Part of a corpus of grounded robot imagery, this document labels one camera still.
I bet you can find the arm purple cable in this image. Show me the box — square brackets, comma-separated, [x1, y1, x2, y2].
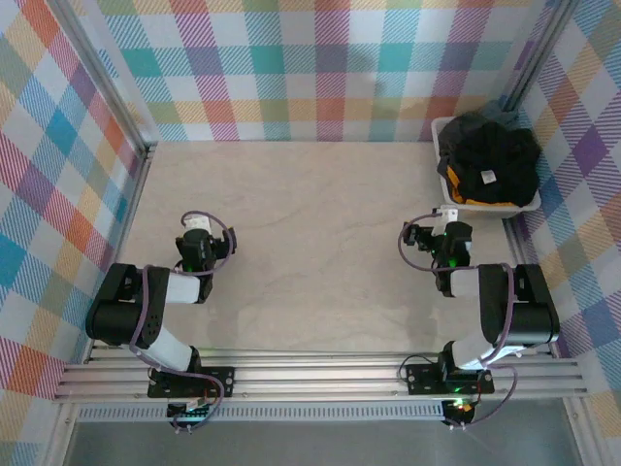
[398, 208, 519, 431]
[128, 210, 239, 436]

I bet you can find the slotted gray cable duct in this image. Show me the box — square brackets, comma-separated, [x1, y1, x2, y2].
[77, 404, 447, 424]

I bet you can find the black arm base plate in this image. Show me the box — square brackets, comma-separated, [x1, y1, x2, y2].
[404, 359, 497, 396]
[147, 364, 237, 400]

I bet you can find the aluminium corner post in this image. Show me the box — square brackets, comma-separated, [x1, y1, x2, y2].
[46, 0, 159, 157]
[503, 0, 581, 114]

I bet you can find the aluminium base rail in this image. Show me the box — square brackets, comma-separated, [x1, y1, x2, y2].
[51, 345, 589, 404]

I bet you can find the dark gray t-shirt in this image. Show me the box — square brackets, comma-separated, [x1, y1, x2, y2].
[438, 114, 479, 177]

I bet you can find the white plastic basket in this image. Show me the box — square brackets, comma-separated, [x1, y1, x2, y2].
[430, 116, 543, 220]

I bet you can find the orange t-shirt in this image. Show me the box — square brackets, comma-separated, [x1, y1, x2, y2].
[446, 165, 470, 204]

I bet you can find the small controller board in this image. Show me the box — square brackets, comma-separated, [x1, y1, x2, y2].
[166, 401, 215, 430]
[440, 397, 477, 429]

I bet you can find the blue-gray t-shirt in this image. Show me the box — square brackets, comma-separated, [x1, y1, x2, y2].
[483, 100, 521, 128]

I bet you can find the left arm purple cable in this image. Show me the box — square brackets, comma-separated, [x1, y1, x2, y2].
[128, 210, 239, 436]

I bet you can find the black t-shirt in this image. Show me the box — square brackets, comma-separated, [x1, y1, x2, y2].
[439, 112, 542, 208]

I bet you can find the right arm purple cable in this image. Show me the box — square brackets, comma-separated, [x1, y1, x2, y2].
[398, 208, 519, 431]

